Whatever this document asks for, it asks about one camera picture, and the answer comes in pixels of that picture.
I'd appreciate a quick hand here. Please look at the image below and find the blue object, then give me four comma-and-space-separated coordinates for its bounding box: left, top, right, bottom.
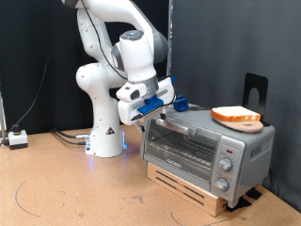
168, 93, 211, 113

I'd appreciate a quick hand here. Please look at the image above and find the silver toaster oven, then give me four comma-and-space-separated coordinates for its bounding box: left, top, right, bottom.
139, 103, 277, 209

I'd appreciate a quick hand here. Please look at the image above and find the black base cable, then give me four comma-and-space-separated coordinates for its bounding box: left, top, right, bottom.
53, 131, 88, 146

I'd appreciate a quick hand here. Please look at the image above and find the white bread slice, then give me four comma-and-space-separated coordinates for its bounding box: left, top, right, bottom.
210, 105, 262, 122

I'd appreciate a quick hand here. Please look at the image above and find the vertical aluminium pole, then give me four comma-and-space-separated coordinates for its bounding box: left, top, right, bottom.
165, 0, 174, 79

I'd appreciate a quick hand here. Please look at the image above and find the black backdrop curtain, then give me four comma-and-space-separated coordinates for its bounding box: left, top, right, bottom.
0, 0, 172, 136

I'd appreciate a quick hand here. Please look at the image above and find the small wooden cutting board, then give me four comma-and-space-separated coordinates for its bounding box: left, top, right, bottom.
215, 118, 264, 134

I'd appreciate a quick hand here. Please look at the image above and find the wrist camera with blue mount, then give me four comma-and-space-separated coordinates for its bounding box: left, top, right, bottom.
136, 95, 166, 115

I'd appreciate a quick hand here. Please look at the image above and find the grey backdrop curtain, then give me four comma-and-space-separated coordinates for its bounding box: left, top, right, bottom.
170, 0, 301, 213

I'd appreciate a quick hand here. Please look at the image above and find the long black camera cable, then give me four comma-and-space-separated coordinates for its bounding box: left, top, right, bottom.
0, 0, 178, 149

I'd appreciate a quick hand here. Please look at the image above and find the wooden slatted crate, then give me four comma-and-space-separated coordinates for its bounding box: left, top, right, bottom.
146, 161, 229, 218

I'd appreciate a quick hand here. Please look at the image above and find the black metal bookend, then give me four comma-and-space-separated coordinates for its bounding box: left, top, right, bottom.
242, 73, 271, 127

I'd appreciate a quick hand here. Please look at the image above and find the emergency stop button box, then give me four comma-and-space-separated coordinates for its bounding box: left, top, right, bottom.
8, 124, 29, 151

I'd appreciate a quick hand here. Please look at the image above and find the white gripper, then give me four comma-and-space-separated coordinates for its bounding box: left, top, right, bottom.
117, 76, 176, 133

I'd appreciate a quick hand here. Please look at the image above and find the black tape strip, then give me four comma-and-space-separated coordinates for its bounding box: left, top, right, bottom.
246, 186, 263, 201

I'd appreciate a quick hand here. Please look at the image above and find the base cable with silver plug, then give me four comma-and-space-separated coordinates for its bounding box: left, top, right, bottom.
50, 127, 92, 139

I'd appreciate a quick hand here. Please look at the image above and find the metal frame post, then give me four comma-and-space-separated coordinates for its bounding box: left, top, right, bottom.
0, 90, 8, 138

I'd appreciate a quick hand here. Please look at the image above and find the wire oven rack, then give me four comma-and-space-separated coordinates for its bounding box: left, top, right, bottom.
150, 131, 219, 168

